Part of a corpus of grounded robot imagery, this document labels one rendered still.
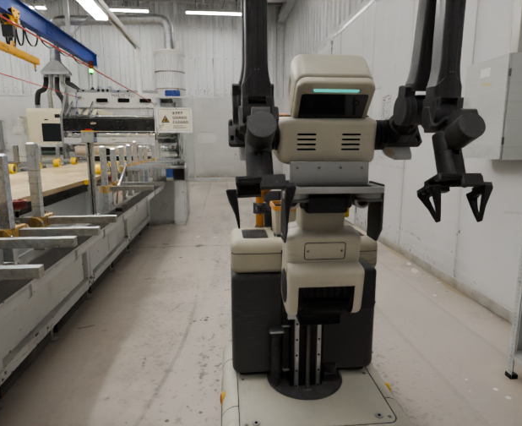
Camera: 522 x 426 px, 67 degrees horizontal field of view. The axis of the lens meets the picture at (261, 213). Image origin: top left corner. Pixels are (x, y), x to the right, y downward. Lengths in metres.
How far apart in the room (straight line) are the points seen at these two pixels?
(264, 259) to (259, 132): 0.73
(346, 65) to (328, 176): 0.29
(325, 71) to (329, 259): 0.52
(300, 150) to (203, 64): 11.01
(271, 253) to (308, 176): 0.41
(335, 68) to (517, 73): 1.80
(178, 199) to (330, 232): 4.55
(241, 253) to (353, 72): 0.70
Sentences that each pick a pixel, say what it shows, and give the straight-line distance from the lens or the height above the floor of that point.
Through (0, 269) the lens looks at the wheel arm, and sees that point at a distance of 1.21.
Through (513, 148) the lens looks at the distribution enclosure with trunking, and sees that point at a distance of 2.78.
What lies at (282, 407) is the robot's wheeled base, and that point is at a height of 0.28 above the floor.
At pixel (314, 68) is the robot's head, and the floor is 1.34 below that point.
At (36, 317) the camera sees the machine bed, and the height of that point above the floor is 0.22.
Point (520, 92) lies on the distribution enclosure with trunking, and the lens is 2.79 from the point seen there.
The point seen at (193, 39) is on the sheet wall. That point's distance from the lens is 12.21.
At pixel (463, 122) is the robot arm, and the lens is 0.92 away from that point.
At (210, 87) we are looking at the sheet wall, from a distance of 11.99.
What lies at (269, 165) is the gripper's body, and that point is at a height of 1.11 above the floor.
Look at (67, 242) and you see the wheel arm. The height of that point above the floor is 0.84.
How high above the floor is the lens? 1.15
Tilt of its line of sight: 10 degrees down
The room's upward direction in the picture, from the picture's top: straight up
